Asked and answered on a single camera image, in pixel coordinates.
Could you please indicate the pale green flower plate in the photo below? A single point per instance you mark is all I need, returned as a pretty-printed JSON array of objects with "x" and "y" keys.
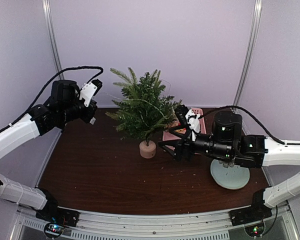
[{"x": 231, "y": 178}]

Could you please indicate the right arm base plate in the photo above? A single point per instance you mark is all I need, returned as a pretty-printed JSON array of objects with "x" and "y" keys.
[{"x": 250, "y": 214}]

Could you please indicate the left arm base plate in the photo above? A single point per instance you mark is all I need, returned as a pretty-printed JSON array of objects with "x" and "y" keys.
[{"x": 61, "y": 216}]

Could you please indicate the pink plastic basket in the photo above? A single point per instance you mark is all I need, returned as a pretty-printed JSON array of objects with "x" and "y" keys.
[{"x": 181, "y": 120}]

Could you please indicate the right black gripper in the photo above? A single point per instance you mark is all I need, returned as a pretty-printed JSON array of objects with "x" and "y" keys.
[{"x": 186, "y": 142}]

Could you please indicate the small white battery box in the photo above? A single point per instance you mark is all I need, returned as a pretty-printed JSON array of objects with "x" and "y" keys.
[{"x": 92, "y": 121}]

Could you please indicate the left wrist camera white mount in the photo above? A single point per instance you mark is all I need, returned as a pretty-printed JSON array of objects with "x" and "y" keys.
[{"x": 89, "y": 90}]

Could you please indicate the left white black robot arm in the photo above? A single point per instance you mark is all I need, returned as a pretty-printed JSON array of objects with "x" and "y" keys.
[{"x": 67, "y": 102}]

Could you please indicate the left green circuit board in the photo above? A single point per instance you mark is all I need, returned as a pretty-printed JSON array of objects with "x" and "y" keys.
[{"x": 52, "y": 230}]

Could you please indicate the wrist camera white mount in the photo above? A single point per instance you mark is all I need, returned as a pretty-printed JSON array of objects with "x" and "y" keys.
[
  {"x": 89, "y": 90},
  {"x": 192, "y": 117}
]

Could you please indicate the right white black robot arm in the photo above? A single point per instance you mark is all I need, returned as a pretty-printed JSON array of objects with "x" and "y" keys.
[{"x": 227, "y": 144}]

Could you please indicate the small green christmas tree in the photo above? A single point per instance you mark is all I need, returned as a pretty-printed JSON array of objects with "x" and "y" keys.
[{"x": 138, "y": 124}]

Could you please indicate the round wooden tree base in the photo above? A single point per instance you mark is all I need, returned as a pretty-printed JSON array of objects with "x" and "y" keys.
[{"x": 147, "y": 151}]

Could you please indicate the front aluminium rail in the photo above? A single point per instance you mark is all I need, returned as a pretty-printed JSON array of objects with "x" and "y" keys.
[{"x": 211, "y": 225}]

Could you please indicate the green circuit board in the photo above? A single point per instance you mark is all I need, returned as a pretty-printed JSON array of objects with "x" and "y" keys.
[
  {"x": 255, "y": 230},
  {"x": 52, "y": 230}
]

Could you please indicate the aluminium frame post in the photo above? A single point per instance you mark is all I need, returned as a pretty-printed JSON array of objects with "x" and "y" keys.
[
  {"x": 46, "y": 4},
  {"x": 254, "y": 30}
]

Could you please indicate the thin wire string lights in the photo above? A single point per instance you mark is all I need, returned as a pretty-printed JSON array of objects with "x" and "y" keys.
[{"x": 146, "y": 95}]

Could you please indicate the left aluminium frame post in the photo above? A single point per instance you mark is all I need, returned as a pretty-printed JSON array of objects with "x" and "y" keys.
[{"x": 46, "y": 4}]

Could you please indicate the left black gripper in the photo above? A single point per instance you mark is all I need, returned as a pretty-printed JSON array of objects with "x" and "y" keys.
[{"x": 87, "y": 117}]

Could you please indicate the right green circuit board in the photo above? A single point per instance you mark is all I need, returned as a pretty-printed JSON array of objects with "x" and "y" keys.
[{"x": 255, "y": 230}]

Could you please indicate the right aluminium frame post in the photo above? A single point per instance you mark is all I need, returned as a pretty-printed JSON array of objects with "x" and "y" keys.
[{"x": 254, "y": 30}]

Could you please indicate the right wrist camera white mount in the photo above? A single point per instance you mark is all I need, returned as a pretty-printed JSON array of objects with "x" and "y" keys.
[{"x": 192, "y": 117}]

